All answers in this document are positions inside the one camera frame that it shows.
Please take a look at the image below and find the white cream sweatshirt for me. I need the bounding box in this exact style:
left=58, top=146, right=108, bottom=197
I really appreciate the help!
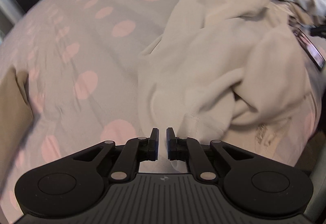
left=138, top=0, right=320, bottom=166

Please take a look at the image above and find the grey pink-dotted bed sheet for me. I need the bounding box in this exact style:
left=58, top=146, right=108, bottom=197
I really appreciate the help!
left=0, top=0, right=322, bottom=224

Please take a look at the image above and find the smartphone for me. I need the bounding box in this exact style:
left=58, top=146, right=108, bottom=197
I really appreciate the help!
left=293, top=28, right=325, bottom=71

